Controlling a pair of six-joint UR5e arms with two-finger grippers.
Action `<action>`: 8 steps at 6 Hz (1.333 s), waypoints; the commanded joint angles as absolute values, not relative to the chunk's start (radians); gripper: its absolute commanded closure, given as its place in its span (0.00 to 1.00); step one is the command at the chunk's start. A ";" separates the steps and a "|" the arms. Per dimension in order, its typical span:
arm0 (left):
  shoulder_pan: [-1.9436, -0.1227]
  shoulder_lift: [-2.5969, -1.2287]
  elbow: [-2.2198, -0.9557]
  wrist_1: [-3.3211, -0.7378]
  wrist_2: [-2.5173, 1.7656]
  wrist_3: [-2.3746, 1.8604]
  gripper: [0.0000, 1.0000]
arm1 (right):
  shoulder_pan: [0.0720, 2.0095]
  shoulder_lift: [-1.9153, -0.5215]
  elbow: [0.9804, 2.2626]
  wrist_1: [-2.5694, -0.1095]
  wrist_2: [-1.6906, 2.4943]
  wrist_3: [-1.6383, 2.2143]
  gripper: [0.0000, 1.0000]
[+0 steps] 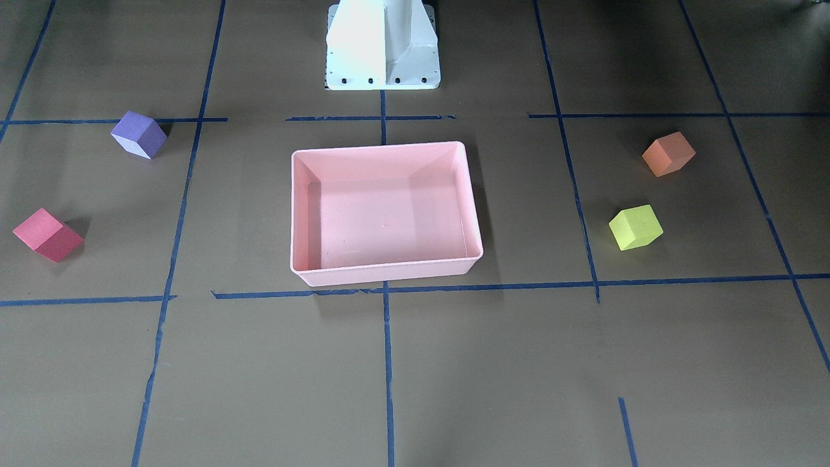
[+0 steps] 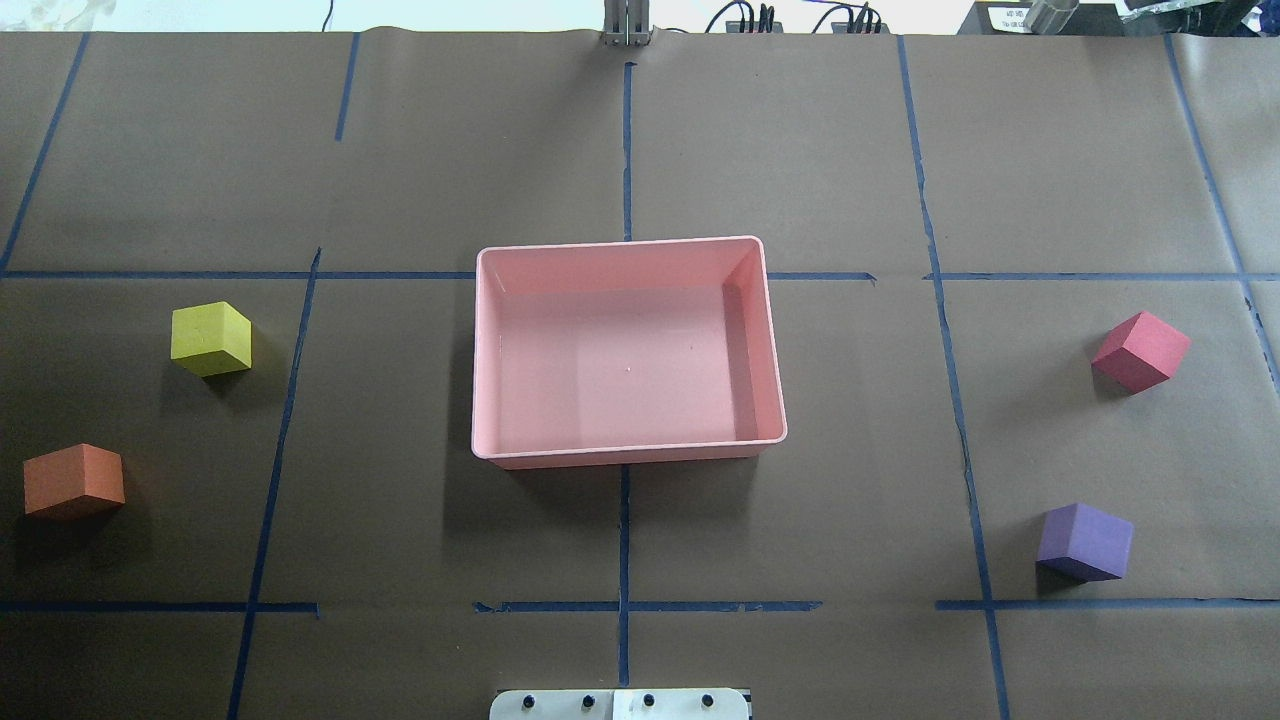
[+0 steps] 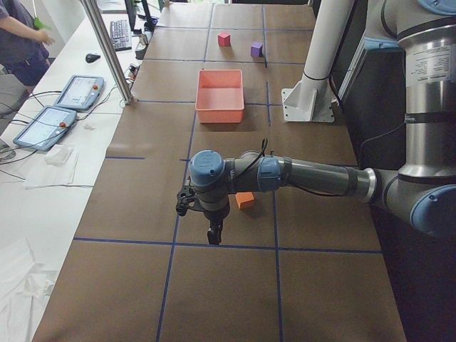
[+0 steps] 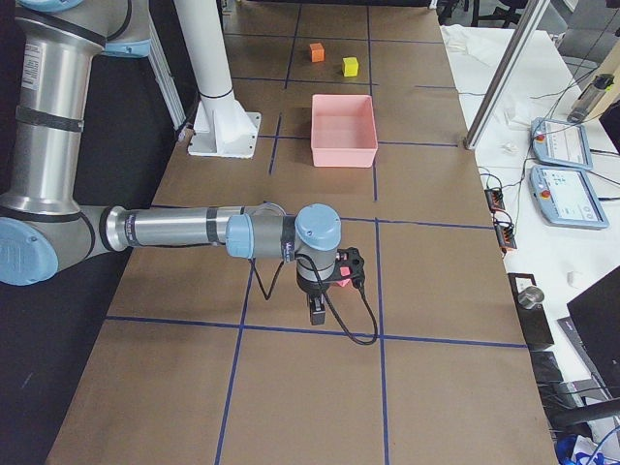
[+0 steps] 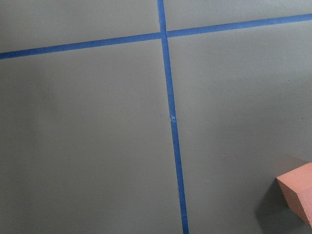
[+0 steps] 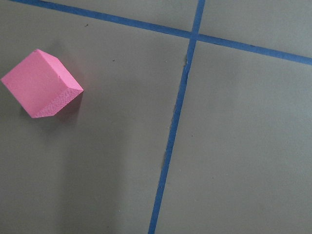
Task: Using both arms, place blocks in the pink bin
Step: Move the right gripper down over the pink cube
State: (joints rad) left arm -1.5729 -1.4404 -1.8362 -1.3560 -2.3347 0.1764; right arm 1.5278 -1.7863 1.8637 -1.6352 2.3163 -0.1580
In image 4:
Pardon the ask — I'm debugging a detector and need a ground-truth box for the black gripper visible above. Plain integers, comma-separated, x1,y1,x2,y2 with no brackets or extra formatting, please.
295,247,365,326

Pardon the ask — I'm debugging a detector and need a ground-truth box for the red foam block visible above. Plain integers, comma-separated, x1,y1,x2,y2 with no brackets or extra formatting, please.
336,266,351,288

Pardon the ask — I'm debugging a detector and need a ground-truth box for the yellow foam block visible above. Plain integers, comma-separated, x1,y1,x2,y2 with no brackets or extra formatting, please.
342,56,359,78

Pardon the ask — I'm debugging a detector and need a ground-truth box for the orange foam block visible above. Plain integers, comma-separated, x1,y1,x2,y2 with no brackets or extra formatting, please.
309,43,325,63

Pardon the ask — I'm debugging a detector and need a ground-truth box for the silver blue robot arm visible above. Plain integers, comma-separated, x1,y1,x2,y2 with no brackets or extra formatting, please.
1,1,365,325

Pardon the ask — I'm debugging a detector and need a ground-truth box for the pink plastic bin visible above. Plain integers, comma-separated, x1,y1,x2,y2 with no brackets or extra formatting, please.
311,94,378,169

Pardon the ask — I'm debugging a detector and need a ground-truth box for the lower orange black connector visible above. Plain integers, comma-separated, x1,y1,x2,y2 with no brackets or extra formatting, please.
493,220,517,252

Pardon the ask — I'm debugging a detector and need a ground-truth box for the orange black connector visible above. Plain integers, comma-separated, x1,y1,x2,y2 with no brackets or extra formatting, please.
484,187,505,212
493,220,517,252

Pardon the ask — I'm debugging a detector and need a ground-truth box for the upper orange black connector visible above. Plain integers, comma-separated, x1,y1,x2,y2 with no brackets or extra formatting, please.
484,187,505,212

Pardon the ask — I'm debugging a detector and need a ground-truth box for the black box with metal knob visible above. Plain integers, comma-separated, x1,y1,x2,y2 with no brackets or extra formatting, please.
508,273,554,352

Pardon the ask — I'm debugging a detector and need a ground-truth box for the lower teach pendant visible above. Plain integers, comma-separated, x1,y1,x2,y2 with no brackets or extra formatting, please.
529,165,609,230

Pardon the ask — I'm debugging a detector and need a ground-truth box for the teach pendant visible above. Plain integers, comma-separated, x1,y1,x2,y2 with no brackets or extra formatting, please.
529,165,609,230
531,117,593,171

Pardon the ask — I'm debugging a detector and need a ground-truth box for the black monitor corner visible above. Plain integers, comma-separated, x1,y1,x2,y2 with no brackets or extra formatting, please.
568,272,619,397

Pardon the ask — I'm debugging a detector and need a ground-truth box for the upper teach pendant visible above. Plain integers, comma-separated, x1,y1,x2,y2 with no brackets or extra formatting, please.
531,117,593,171

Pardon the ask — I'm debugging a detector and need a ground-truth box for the clear water bottle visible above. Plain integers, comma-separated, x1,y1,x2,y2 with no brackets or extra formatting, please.
567,74,614,123

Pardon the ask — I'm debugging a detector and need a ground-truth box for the white pedestal column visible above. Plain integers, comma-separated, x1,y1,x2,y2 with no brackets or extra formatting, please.
174,0,262,159

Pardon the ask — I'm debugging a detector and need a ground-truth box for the aluminium frame post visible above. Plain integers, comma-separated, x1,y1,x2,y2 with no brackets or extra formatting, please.
463,0,550,150

